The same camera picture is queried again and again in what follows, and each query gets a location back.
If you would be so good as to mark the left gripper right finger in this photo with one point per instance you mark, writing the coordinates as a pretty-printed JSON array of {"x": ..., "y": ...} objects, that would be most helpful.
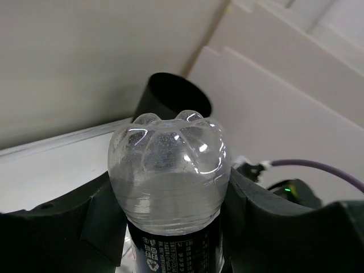
[{"x": 263, "y": 232}]

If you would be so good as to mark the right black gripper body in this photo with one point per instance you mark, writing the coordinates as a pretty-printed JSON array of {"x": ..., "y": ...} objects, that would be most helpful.
[{"x": 293, "y": 190}]

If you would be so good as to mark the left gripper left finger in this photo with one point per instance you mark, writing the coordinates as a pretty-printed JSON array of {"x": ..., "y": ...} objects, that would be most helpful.
[{"x": 81, "y": 231}]

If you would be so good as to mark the clear bottle black label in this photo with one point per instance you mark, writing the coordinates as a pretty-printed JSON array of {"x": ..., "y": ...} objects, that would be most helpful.
[{"x": 170, "y": 178}]

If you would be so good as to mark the black cylindrical bin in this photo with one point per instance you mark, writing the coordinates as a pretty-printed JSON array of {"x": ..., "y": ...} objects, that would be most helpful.
[{"x": 166, "y": 95}]

